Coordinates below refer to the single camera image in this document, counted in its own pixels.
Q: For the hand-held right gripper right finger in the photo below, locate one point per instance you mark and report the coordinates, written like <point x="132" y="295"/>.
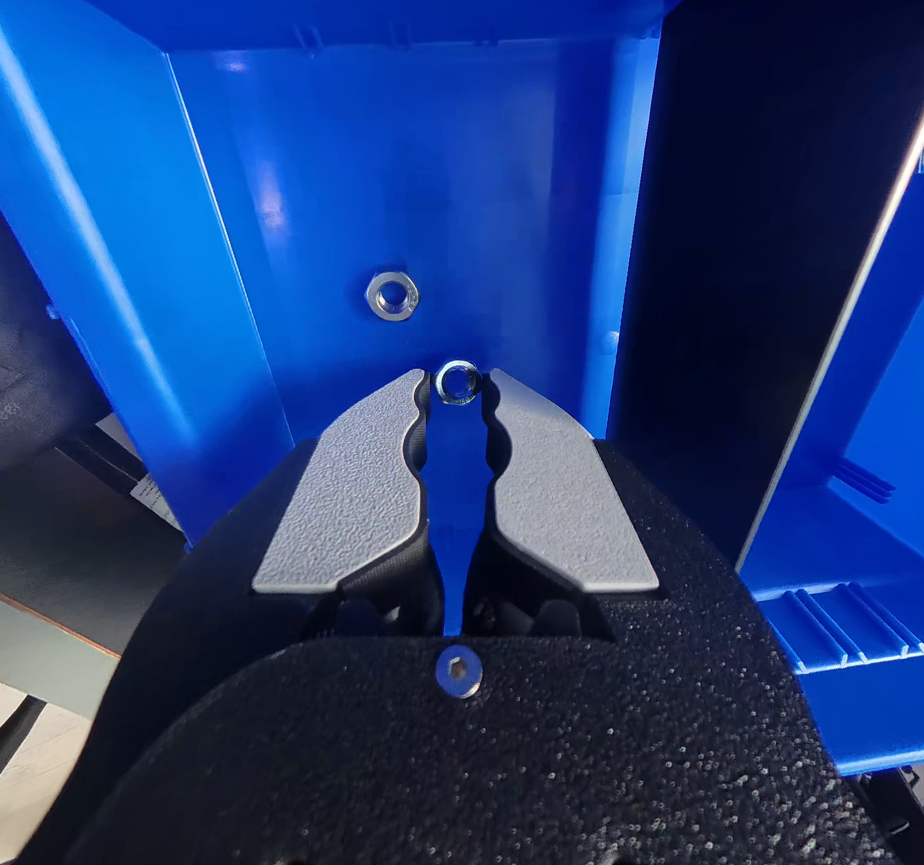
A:
<point x="563" y="511"/>

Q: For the blue plastic bin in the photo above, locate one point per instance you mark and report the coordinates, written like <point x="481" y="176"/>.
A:
<point x="361" y="157"/>

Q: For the black bin divider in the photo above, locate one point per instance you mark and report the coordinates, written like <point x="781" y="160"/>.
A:
<point x="722" y="229"/>

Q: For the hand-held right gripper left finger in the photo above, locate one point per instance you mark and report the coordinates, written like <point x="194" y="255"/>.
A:
<point x="346" y="504"/>

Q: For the silver hex nut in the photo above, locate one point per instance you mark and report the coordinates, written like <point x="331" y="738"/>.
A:
<point x="457" y="401"/>
<point x="372" y="296"/>

